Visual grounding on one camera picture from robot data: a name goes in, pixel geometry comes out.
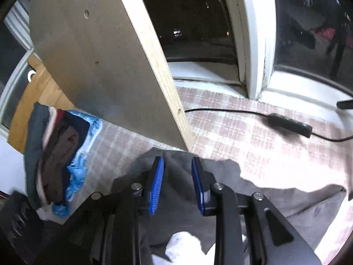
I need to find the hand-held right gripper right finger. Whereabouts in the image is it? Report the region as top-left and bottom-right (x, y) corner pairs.
(192, 157), (322, 265)

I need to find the pine plank headboard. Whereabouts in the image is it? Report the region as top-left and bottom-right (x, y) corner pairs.
(8, 55), (75, 155)

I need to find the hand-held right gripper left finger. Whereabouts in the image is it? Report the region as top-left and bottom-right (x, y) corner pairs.
(55, 156), (164, 265)

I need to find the white window frame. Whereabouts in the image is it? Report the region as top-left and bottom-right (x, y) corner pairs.
(0, 0), (353, 108)

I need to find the white garment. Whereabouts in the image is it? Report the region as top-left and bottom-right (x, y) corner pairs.
(36, 108), (60, 220)

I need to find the dark grey shirt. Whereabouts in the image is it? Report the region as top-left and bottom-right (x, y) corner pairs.
(110, 148), (348, 265)

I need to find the dark red garment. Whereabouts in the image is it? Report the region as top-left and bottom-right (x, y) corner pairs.
(55, 109), (67, 127)

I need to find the black cable with inline switch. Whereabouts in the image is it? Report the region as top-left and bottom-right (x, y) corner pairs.
(184, 108), (353, 141)

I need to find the light wooden board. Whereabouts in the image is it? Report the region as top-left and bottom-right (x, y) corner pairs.
(29, 0), (195, 152)

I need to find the brown garment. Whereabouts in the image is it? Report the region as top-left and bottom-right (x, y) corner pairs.
(41, 125), (80, 203)

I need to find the bright blue garment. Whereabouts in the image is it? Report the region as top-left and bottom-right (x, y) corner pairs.
(52, 110), (103, 218)

